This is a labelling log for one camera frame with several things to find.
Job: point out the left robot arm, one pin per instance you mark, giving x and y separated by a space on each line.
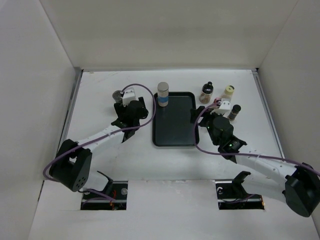
72 166

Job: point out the black rectangular tray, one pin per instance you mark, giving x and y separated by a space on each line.
171 125

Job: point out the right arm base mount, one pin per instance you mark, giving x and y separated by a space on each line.
231 195

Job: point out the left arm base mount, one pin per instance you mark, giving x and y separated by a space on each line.
103 193

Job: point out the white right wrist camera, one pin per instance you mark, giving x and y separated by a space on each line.
224 107

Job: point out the yellow lid bottle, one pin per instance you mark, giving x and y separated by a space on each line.
228 93

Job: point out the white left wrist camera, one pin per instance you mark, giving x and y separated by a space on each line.
128 95

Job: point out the dark brown spice bottle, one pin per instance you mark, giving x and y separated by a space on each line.
234 112

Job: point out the black knob lid spice jar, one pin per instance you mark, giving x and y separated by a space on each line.
206 92

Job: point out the black top grinder bottle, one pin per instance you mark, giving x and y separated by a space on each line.
118 96

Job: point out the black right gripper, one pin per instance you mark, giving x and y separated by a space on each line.
202 123

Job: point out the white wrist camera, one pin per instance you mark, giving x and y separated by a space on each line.
128 95
224 107

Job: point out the pink lid glass jar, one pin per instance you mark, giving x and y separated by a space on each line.
217 102

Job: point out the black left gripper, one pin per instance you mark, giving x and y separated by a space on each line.
121 109

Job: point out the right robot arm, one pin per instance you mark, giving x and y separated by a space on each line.
298 184

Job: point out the tall jar white beads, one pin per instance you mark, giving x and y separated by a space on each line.
163 94

